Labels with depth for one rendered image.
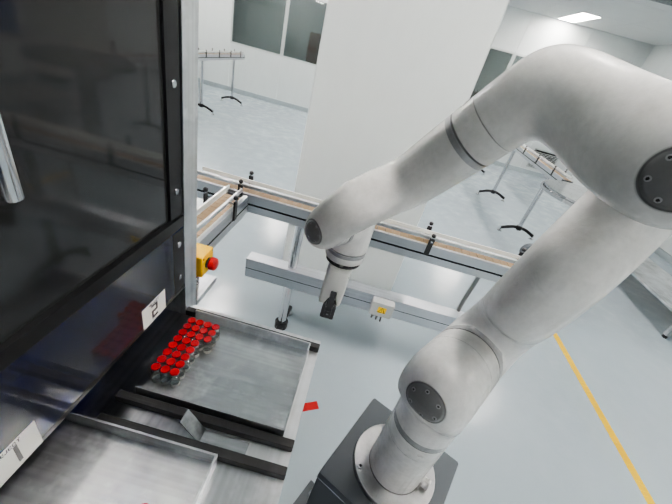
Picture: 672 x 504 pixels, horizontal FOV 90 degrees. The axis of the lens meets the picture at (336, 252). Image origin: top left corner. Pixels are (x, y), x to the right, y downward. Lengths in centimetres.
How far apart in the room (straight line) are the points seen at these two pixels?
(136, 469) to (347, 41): 192
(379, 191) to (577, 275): 28
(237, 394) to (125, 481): 25
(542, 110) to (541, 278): 19
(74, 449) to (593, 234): 93
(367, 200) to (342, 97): 157
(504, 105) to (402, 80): 159
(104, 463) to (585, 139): 90
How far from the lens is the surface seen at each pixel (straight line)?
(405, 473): 81
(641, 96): 42
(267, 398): 90
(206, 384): 92
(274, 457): 84
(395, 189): 54
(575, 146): 43
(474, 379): 56
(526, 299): 49
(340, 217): 54
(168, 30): 74
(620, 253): 50
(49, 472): 88
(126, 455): 86
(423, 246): 164
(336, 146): 212
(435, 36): 205
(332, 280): 69
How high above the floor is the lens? 164
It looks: 32 degrees down
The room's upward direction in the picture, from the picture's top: 15 degrees clockwise
